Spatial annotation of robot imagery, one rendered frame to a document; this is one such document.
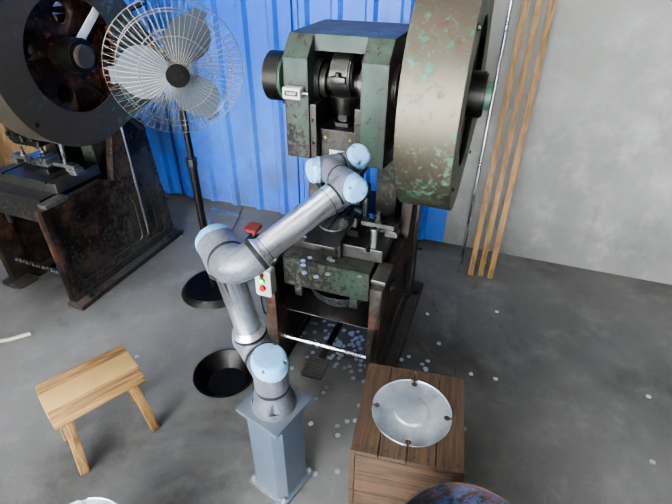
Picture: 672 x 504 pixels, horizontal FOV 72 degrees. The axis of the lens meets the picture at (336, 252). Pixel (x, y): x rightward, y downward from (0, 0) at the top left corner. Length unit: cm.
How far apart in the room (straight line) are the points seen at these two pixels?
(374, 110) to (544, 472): 157
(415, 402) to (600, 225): 189
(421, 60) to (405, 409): 117
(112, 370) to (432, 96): 159
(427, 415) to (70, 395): 134
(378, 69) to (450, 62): 37
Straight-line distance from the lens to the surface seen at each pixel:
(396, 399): 183
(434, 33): 141
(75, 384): 214
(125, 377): 208
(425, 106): 138
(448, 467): 170
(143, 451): 225
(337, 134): 184
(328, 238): 186
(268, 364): 150
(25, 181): 305
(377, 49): 171
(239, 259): 123
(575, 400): 253
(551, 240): 332
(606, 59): 294
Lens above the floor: 177
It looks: 34 degrees down
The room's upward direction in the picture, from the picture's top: straight up
